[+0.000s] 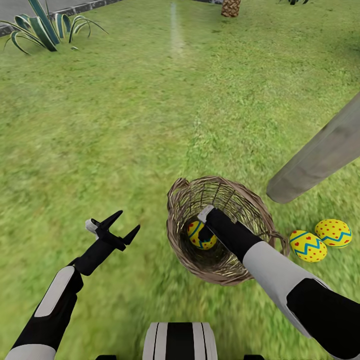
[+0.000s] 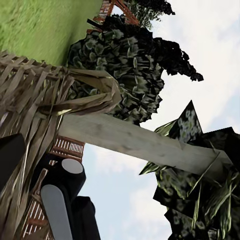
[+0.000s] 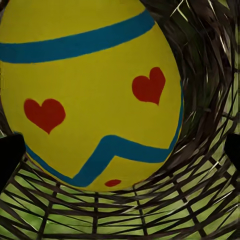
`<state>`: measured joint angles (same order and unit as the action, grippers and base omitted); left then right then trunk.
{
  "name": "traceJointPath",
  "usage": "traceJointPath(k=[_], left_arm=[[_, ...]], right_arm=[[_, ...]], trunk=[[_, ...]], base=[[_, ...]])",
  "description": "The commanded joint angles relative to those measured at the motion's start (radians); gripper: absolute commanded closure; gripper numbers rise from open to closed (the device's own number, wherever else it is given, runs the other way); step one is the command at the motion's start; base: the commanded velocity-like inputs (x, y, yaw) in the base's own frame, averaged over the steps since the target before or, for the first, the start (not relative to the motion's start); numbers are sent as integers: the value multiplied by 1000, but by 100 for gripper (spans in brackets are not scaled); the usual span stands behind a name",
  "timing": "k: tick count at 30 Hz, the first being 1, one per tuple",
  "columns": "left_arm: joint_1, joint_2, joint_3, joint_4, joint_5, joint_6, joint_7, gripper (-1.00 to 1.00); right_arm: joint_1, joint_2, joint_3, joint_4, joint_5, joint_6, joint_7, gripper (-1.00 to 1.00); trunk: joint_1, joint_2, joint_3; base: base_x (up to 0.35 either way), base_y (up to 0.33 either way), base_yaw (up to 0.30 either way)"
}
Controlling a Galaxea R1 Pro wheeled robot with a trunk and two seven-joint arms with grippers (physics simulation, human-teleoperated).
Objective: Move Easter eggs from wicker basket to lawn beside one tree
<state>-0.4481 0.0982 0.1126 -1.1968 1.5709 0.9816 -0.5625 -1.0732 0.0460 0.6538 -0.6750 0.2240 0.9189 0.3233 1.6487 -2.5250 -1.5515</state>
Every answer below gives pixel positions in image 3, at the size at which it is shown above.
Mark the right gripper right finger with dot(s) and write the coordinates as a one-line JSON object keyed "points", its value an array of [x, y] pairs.
{"points": [[232, 149]]}

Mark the wicker basket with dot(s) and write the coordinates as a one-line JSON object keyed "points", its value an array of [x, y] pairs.
{"points": [[217, 27]]}

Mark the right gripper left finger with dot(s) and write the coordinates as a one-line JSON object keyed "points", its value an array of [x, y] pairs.
{"points": [[12, 150]]}

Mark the easter egg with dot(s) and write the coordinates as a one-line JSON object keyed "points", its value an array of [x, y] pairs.
{"points": [[93, 87]]}

